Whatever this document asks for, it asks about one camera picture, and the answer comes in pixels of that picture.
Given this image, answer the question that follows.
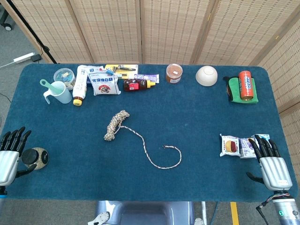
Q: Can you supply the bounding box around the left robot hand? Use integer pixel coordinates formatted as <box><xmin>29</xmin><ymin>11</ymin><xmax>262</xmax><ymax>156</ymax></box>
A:
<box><xmin>0</xmin><ymin>127</ymin><xmax>38</xmax><ymax>187</ymax></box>

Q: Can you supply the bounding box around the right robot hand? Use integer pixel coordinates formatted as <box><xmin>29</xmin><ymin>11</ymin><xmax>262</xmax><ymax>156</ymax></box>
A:
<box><xmin>246</xmin><ymin>135</ymin><xmax>293</xmax><ymax>191</ymax></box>

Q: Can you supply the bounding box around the beige speckled braided rope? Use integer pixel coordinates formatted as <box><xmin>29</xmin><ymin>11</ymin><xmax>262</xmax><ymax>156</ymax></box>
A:
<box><xmin>104</xmin><ymin>110</ymin><xmax>182</xmax><ymax>169</ymax></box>

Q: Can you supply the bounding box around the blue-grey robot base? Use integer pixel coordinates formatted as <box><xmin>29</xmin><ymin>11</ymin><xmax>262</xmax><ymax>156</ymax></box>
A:
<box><xmin>88</xmin><ymin>201</ymin><xmax>204</xmax><ymax>225</ymax></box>

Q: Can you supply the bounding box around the round black jar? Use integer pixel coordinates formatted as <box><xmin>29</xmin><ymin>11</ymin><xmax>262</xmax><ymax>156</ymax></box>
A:
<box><xmin>21</xmin><ymin>147</ymin><xmax>49</xmax><ymax>171</ymax></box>

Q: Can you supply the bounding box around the blue white milk carton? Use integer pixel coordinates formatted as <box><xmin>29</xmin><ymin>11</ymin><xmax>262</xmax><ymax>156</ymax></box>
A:
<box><xmin>251</xmin><ymin>134</ymin><xmax>270</xmax><ymax>143</ymax></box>

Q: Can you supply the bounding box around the purple milk carton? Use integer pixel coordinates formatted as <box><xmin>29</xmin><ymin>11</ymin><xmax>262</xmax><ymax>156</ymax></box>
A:
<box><xmin>239</xmin><ymin>137</ymin><xmax>258</xmax><ymax>159</ymax></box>

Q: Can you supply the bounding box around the white bun snack packet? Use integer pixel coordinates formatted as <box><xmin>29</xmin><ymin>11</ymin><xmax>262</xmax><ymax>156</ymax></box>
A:
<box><xmin>219</xmin><ymin>134</ymin><xmax>241</xmax><ymax>158</ymax></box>

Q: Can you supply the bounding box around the green plastic scoop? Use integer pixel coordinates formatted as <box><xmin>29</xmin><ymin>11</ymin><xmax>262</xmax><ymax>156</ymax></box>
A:
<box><xmin>39</xmin><ymin>79</ymin><xmax>59</xmax><ymax>92</ymax></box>

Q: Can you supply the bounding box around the pale blue plastic mug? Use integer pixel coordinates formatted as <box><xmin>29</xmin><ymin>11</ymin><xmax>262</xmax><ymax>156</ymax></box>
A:
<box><xmin>43</xmin><ymin>81</ymin><xmax>73</xmax><ymax>105</ymax></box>

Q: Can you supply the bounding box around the orange snack package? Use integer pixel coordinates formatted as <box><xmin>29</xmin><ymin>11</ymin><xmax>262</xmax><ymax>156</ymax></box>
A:
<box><xmin>238</xmin><ymin>70</ymin><xmax>255</xmax><ymax>100</ymax></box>

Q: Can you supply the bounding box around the green cloth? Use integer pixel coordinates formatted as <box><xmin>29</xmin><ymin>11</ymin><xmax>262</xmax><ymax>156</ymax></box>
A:
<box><xmin>228</xmin><ymin>76</ymin><xmax>259</xmax><ymax>104</ymax></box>

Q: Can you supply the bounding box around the brown black-rimmed pad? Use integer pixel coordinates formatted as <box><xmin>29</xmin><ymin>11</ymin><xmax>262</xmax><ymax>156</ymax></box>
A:
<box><xmin>222</xmin><ymin>76</ymin><xmax>234</xmax><ymax>99</ymax></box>

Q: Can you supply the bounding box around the clear tub of clips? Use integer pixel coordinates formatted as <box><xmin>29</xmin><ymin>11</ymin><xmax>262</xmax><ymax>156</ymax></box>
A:
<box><xmin>53</xmin><ymin>67</ymin><xmax>76</xmax><ymax>91</ymax></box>

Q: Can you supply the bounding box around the white bottle yellow cap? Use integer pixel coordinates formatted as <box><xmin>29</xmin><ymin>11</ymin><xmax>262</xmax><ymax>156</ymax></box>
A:
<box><xmin>72</xmin><ymin>65</ymin><xmax>88</xmax><ymax>106</ymax></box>

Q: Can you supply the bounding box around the white power strip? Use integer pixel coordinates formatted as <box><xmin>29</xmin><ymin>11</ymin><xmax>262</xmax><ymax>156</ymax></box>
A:
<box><xmin>13</xmin><ymin>52</ymin><xmax>36</xmax><ymax>64</ymax></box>

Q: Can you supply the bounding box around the beige upturned bowl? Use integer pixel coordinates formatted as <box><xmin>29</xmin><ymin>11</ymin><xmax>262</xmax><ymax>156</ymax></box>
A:
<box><xmin>195</xmin><ymin>65</ymin><xmax>218</xmax><ymax>87</ymax></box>

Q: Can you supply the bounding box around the white sugar bag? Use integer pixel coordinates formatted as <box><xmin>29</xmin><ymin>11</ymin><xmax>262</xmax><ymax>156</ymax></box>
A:
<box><xmin>83</xmin><ymin>65</ymin><xmax>122</xmax><ymax>97</ymax></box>

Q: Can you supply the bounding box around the black caster chair base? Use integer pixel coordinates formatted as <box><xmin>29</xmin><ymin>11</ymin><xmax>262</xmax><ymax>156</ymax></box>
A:
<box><xmin>0</xmin><ymin>4</ymin><xmax>12</xmax><ymax>31</ymax></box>

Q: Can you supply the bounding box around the clear jar orange lid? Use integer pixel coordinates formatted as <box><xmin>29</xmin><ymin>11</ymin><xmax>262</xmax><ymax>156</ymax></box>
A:
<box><xmin>165</xmin><ymin>63</ymin><xmax>183</xmax><ymax>83</ymax></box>

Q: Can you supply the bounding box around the blue felt table mat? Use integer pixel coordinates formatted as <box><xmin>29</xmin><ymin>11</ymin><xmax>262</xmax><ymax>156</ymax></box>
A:
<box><xmin>0</xmin><ymin>63</ymin><xmax>293</xmax><ymax>203</ymax></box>

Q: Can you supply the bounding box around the amber honey bottle yellow cap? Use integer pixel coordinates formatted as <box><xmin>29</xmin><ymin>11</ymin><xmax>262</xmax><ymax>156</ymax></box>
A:
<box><xmin>123</xmin><ymin>78</ymin><xmax>156</xmax><ymax>92</ymax></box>

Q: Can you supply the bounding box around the yellow blister tool pack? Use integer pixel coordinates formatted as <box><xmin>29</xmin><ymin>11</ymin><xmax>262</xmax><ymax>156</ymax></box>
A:
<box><xmin>105</xmin><ymin>64</ymin><xmax>139</xmax><ymax>80</ymax></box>

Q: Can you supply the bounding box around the purple white sachet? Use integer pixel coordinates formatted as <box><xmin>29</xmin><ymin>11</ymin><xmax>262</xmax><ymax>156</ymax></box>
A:
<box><xmin>134</xmin><ymin>73</ymin><xmax>160</xmax><ymax>83</ymax></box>

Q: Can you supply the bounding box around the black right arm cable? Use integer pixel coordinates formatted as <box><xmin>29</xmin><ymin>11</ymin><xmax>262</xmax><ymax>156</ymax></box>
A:
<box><xmin>255</xmin><ymin>198</ymin><xmax>274</xmax><ymax>225</ymax></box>

